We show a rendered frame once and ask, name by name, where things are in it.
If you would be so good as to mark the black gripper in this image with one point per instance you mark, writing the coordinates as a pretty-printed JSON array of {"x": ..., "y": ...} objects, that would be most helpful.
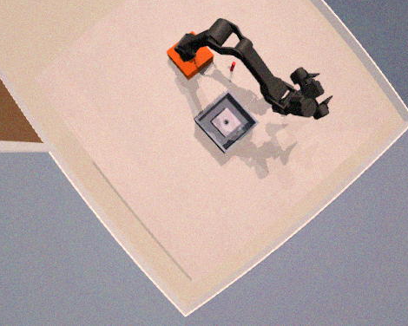
[{"x": 297, "y": 77}]

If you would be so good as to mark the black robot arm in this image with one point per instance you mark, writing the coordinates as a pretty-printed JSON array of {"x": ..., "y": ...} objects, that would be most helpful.
[{"x": 271, "y": 87}]

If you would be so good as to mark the white square plate with center hole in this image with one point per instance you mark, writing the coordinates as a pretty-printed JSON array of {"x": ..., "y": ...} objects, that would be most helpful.
[{"x": 228, "y": 117}]

